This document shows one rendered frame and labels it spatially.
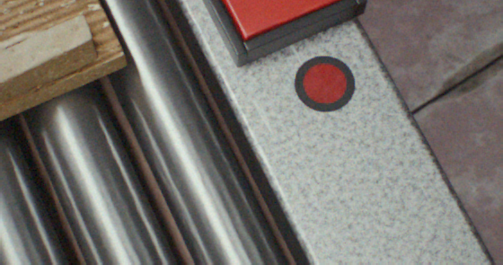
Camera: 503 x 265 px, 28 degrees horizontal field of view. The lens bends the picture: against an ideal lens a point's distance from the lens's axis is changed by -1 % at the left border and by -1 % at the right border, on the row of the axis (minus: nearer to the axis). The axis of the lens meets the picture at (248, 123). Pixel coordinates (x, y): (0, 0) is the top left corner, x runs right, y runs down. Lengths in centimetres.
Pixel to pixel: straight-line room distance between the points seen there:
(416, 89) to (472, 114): 9
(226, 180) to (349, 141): 7
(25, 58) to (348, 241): 18
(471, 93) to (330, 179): 105
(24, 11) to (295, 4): 14
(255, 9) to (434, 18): 107
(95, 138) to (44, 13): 7
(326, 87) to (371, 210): 7
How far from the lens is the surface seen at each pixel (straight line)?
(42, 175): 57
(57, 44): 50
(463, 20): 161
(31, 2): 54
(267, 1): 54
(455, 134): 153
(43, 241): 52
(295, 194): 52
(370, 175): 52
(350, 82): 54
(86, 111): 54
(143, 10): 55
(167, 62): 54
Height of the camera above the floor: 141
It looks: 70 degrees down
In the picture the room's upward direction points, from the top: 2 degrees clockwise
